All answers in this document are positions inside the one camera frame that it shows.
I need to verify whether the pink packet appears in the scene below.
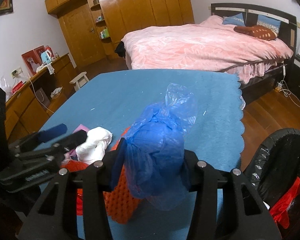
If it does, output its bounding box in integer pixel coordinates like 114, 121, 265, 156
64, 124, 90, 160

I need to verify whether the white tissue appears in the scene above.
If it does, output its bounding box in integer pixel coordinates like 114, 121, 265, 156
75, 127, 112, 165

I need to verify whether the red plastic bag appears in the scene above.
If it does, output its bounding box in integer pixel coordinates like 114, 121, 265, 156
61, 159, 89, 216

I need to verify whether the orange foam net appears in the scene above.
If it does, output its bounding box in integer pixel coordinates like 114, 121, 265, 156
103, 126, 143, 225

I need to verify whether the blue plastic bag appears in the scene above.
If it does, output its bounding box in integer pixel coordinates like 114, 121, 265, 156
124, 83, 198, 211

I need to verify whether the black lined trash bin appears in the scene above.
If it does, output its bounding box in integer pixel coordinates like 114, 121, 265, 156
244, 128, 300, 239

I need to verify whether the wooden sideboard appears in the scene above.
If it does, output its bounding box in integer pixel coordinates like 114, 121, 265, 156
5, 54, 77, 142

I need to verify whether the blue felt table cloth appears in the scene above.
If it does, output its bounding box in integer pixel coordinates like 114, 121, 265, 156
33, 68, 246, 240

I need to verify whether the small white wooden stool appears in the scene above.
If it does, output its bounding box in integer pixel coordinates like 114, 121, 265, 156
70, 72, 89, 92

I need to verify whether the white plastic bag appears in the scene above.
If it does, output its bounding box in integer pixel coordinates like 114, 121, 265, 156
0, 76, 13, 101

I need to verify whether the red framed photo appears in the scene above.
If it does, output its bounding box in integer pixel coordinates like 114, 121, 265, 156
21, 46, 45, 76

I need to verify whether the blue electric kettle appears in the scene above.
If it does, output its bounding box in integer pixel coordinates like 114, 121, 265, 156
40, 50, 52, 64

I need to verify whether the black garment on bed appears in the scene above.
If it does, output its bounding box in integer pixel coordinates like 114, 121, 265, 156
115, 41, 126, 58

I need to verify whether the wooden wardrobe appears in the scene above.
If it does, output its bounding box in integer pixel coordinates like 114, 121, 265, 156
45, 0, 194, 69

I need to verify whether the pink bed cover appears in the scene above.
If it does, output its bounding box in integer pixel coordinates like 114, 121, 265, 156
122, 15, 294, 85

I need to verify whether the brown dotted pillow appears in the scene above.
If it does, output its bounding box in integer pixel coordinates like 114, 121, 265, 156
234, 25, 277, 41

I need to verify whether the left blue pillow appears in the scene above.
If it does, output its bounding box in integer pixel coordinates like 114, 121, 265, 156
222, 12, 245, 27

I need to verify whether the blue pillow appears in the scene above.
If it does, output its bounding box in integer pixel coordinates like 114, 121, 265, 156
257, 15, 281, 34
222, 12, 245, 27

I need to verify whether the right blue pillow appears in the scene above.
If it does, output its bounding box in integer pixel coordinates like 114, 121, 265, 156
257, 15, 281, 34

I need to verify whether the white charger cable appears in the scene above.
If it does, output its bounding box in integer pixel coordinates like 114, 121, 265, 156
275, 64, 300, 108

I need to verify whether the dark wooden bed frame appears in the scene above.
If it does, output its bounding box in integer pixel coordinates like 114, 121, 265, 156
210, 3, 297, 104

